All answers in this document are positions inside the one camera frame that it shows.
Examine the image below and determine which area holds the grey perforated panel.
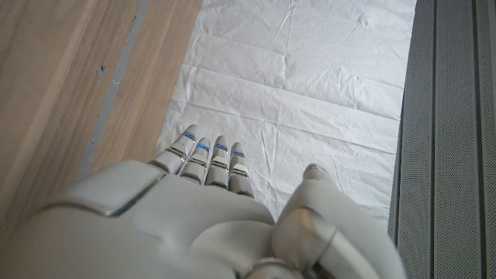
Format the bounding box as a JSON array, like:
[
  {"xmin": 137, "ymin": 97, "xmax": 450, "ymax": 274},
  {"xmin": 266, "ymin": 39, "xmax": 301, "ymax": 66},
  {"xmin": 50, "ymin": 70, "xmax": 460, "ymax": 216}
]
[{"xmin": 387, "ymin": 0, "xmax": 496, "ymax": 279}]

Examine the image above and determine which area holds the white backdrop sheet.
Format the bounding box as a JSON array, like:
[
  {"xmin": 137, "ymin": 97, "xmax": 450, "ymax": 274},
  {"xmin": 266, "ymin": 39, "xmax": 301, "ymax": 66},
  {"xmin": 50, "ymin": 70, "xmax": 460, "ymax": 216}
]
[{"xmin": 153, "ymin": 0, "xmax": 418, "ymax": 234}]

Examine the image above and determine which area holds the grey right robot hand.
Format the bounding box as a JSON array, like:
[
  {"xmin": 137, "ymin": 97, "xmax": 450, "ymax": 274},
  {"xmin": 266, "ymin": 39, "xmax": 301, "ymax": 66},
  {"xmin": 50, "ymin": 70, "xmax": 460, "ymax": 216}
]
[{"xmin": 0, "ymin": 123, "xmax": 408, "ymax": 279}]

